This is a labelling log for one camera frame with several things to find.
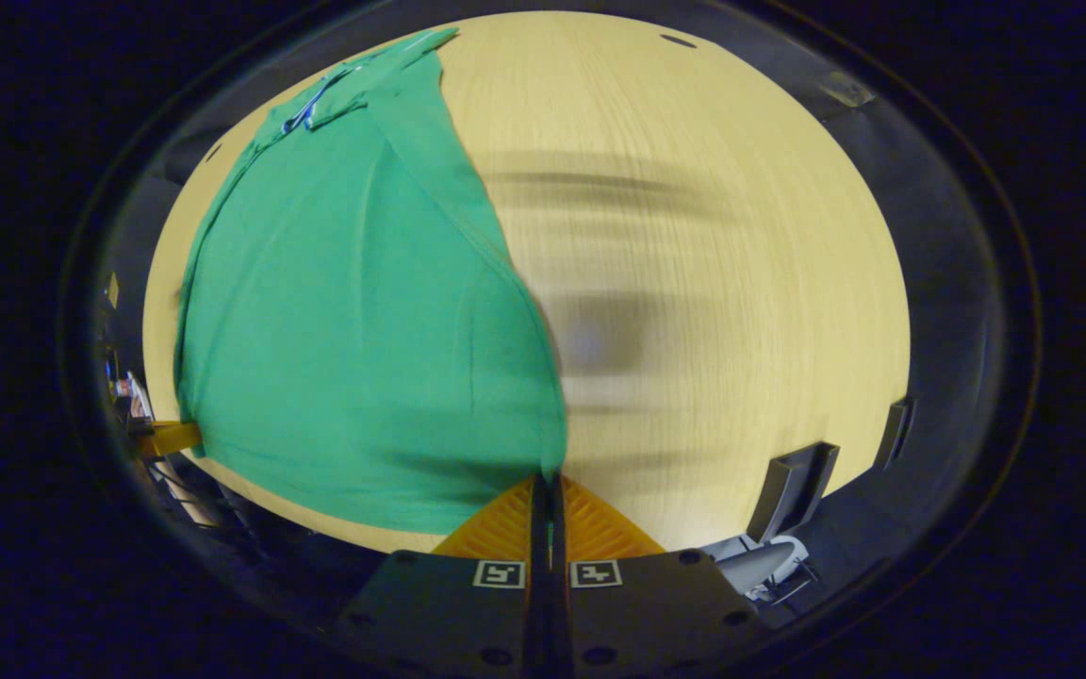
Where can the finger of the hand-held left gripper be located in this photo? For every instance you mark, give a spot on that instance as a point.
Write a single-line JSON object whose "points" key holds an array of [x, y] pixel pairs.
{"points": [[171, 439]]}

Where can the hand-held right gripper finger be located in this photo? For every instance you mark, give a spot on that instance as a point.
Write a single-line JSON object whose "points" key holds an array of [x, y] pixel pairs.
{"points": [[558, 604], [539, 604]]}

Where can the green T-shirt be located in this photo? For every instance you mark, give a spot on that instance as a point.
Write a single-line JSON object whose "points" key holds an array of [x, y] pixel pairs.
{"points": [[364, 330]]}

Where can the grey chair base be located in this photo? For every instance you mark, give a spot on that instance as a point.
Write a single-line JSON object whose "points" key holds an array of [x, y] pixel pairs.
{"points": [[760, 566]]}

